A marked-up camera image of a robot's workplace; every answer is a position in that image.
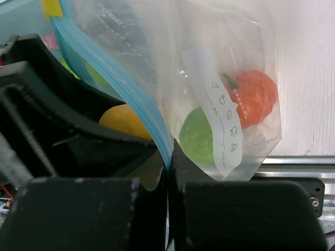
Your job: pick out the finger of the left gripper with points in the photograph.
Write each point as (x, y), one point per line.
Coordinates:
(50, 118)

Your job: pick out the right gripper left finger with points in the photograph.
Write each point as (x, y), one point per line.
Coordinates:
(123, 213)

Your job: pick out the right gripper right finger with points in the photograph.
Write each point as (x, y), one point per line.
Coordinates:
(239, 215)

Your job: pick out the yellow round fruit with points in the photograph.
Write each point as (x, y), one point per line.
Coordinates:
(122, 118)

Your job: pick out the light green custard apple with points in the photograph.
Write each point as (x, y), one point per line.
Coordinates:
(196, 138)

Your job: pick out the clear zip top bag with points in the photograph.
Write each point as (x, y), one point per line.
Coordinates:
(166, 58)

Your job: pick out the light green bitter gourd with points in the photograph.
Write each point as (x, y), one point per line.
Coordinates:
(85, 72)

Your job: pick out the purple eggplant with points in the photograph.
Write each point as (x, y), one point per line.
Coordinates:
(50, 41)

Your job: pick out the teal plastic tray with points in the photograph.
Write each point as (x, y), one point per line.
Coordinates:
(22, 18)

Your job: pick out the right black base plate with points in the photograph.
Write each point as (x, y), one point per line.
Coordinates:
(313, 186)

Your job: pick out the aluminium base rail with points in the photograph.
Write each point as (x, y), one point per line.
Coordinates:
(314, 173)

